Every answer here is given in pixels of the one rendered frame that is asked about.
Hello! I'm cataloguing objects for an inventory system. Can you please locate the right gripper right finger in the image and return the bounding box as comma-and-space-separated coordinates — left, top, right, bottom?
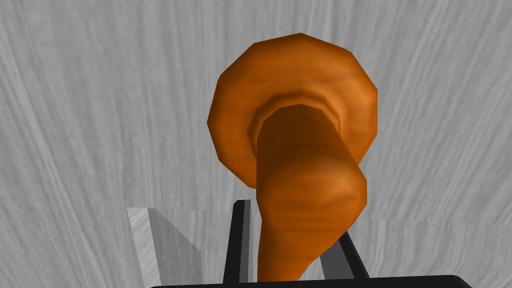
318, 230, 371, 281

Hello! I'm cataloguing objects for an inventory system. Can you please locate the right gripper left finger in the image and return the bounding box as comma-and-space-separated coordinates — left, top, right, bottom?
222, 199, 253, 285

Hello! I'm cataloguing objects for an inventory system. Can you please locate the orange wooden door handle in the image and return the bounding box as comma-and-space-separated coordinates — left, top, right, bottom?
206, 32, 379, 283

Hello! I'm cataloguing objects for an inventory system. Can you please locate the grey wooden door leaf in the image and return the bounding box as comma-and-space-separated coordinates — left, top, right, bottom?
0, 0, 512, 288

